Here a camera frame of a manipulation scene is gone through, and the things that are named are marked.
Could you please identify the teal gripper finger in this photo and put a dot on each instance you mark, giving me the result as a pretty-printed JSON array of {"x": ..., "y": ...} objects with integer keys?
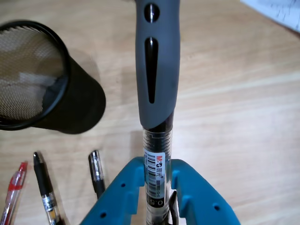
[
  {"x": 204, "y": 201},
  {"x": 117, "y": 194}
]

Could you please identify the clear stick pen black cap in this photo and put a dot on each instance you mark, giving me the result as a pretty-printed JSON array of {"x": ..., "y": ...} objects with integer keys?
[{"x": 97, "y": 171}]

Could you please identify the black retractable pen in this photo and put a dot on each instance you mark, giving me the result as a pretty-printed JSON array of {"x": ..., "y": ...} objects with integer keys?
[{"x": 44, "y": 182}]

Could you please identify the red retractable pen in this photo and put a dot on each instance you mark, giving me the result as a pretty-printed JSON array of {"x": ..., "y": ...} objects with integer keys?
[{"x": 14, "y": 187}]

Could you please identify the clear pen with grey grip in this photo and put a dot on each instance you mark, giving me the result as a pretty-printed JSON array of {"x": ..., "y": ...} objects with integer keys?
[{"x": 161, "y": 82}]

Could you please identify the black mesh pen holder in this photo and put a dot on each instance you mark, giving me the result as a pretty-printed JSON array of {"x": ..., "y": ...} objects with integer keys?
[{"x": 79, "y": 105}]

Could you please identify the white paper with print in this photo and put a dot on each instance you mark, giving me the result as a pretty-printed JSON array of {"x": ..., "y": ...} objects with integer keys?
[{"x": 281, "y": 11}]

